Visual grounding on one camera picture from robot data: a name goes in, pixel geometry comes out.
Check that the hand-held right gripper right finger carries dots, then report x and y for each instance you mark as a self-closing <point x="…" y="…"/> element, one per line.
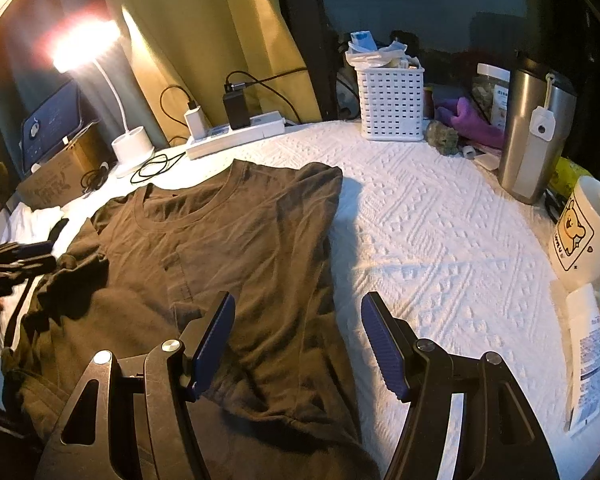
<point x="382" y="345"/>

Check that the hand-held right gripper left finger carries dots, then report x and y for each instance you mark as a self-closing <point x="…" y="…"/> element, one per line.
<point x="215" y="340"/>

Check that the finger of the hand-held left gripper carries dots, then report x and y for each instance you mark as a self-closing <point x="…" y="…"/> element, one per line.
<point x="32" y="248"/>
<point x="30" y="266"/>

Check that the brown t-shirt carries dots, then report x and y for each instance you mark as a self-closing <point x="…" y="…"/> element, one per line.
<point x="260" y="240"/>

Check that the white garment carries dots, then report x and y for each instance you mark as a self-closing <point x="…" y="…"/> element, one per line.
<point x="35" y="220"/>

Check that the cardboard box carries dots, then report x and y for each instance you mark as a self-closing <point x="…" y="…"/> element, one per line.
<point x="65" y="170"/>

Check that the white textured bed cover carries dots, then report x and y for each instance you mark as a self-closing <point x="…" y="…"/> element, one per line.
<point x="430" y="240"/>

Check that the dark blue tablet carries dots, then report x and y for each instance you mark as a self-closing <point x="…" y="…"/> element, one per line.
<point x="55" y="115"/>

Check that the white desk lamp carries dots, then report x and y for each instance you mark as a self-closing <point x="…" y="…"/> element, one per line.
<point x="132" y="147"/>

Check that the white power strip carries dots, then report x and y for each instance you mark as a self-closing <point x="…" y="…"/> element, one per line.
<point x="240" y="137"/>

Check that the white tube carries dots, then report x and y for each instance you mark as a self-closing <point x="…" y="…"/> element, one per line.
<point x="587" y="360"/>

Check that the white charger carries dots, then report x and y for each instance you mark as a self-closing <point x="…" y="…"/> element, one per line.
<point x="196" y="122"/>

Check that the green mossy lump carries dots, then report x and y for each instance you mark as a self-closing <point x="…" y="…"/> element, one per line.
<point x="442" y="136"/>

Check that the white bear print mug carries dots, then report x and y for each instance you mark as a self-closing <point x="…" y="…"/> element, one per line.
<point x="580" y="230"/>

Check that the black charger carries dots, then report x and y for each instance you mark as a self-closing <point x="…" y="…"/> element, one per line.
<point x="237" y="110"/>

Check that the purple cloth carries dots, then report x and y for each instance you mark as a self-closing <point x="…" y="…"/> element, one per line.
<point x="472" y="125"/>

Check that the steel tumbler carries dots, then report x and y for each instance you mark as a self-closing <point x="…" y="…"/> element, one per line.
<point x="522" y="150"/>

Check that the white plastic basket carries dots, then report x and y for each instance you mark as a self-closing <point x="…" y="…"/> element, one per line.
<point x="390" y="105"/>

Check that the yellow packet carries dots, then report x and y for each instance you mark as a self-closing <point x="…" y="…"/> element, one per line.
<point x="565" y="175"/>

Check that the glass jar with white lid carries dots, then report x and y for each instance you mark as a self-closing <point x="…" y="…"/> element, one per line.
<point x="490" y="97"/>

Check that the white hanging tag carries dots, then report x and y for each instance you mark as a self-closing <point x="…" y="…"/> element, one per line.
<point x="542" y="122"/>

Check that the yellow green curtain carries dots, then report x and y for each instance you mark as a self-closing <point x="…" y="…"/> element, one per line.
<point x="205" y="25"/>

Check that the white plastic wrappers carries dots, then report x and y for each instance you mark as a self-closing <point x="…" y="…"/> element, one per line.
<point x="397" y="55"/>

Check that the blue white packet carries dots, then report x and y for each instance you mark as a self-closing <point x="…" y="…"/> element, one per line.
<point x="362" y="42"/>

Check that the black post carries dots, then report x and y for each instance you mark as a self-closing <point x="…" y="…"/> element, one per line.
<point x="305" y="35"/>

